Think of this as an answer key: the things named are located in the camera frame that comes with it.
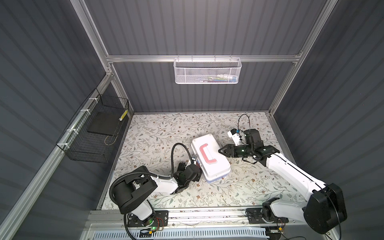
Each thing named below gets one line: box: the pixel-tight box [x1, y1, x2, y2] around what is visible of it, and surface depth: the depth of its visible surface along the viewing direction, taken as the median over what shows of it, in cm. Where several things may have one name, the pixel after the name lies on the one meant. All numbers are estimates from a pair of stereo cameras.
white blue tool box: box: [191, 134, 231, 182], surface depth 83 cm
